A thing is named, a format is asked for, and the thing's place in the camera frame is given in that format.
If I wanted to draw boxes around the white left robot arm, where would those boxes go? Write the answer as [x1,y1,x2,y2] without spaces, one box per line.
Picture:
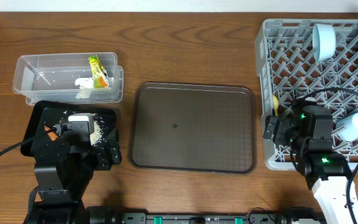
[24,129,122,223]

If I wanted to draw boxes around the brown serving tray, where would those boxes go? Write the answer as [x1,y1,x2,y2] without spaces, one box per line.
[129,83,257,174]

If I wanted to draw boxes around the cream plastic spoon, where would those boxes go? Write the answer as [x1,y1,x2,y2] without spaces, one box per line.
[272,95,280,116]

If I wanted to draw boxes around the rice grains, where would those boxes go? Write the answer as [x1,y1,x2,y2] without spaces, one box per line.
[61,110,117,147]

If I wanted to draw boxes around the green snack wrapper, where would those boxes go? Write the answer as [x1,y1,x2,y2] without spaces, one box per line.
[88,55,109,88]

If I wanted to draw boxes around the clear plastic bin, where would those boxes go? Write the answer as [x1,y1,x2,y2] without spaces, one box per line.
[12,52,124,105]

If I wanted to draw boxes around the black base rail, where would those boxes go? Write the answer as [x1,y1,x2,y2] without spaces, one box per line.
[88,206,326,224]

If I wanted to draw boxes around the orange carrot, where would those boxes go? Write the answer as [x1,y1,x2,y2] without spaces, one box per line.
[44,126,58,141]

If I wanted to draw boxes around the black waste tray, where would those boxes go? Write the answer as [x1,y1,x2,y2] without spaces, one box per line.
[20,100,119,170]

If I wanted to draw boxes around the small blue cup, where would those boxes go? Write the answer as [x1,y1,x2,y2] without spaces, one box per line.
[336,113,358,142]

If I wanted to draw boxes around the light blue bowl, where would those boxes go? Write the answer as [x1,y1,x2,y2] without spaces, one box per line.
[312,24,336,62]

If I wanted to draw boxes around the white napkin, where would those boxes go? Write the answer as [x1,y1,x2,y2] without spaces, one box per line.
[74,77,114,90]

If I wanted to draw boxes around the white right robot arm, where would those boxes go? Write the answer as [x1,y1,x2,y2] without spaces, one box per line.
[263,105,358,223]

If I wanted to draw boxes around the grey dishwasher rack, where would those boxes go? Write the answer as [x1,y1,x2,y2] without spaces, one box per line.
[254,18,358,172]

